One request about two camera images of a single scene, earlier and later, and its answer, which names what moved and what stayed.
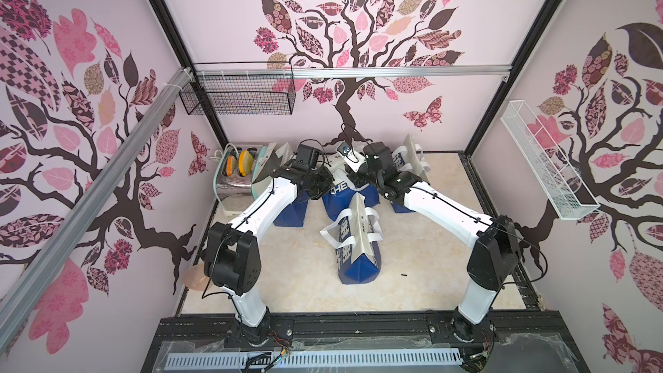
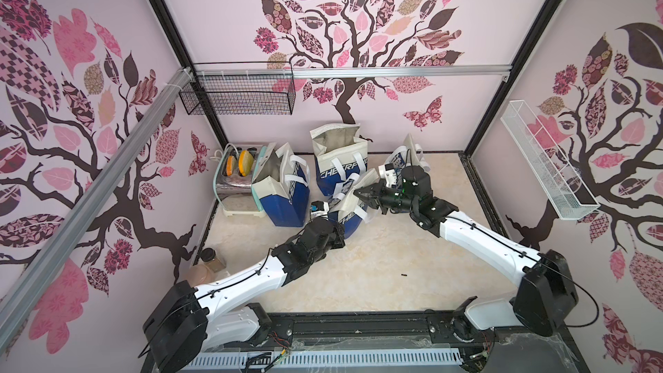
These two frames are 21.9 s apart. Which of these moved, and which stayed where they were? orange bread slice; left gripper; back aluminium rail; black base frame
Moved: left gripper
Stayed: back aluminium rail; orange bread slice; black base frame
